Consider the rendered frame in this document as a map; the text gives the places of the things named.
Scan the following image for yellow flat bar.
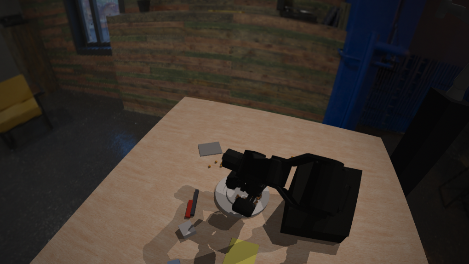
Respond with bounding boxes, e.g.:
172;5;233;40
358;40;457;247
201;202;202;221
223;238;259;264

